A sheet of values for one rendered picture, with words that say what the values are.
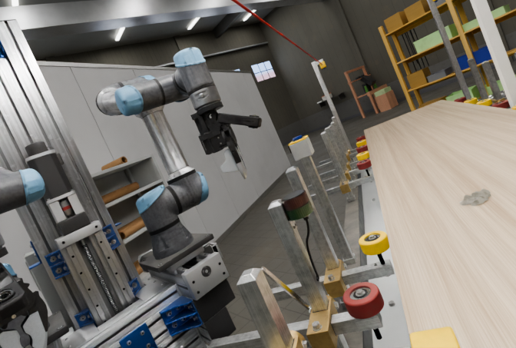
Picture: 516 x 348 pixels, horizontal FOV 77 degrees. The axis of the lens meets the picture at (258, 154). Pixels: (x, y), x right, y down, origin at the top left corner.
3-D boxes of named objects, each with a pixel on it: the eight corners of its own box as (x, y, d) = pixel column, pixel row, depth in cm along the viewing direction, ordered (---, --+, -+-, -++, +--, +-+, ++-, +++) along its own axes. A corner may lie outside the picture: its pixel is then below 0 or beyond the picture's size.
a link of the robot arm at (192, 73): (193, 56, 90) (203, 42, 83) (208, 92, 91) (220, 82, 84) (167, 61, 86) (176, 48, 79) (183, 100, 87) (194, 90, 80)
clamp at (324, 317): (315, 355, 70) (305, 335, 70) (321, 314, 83) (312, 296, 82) (339, 351, 68) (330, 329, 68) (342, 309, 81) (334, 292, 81)
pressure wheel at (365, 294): (362, 354, 68) (340, 306, 67) (361, 328, 76) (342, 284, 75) (400, 348, 65) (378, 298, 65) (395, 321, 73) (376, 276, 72)
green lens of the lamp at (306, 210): (286, 223, 72) (282, 213, 72) (292, 213, 78) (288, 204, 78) (312, 214, 70) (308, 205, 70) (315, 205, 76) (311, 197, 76)
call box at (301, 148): (296, 163, 121) (287, 144, 121) (299, 159, 128) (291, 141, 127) (313, 156, 119) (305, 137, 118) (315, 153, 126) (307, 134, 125)
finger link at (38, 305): (54, 324, 59) (31, 281, 58) (56, 325, 58) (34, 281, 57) (24, 343, 55) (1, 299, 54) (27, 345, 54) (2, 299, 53)
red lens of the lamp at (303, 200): (282, 213, 72) (278, 203, 72) (287, 203, 78) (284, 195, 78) (307, 204, 70) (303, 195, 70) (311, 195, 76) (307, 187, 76)
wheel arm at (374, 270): (259, 308, 105) (254, 296, 105) (262, 302, 108) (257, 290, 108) (395, 276, 90) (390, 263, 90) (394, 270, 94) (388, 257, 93)
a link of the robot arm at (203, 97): (217, 87, 89) (213, 83, 81) (224, 103, 89) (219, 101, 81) (193, 98, 89) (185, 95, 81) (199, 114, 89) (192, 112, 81)
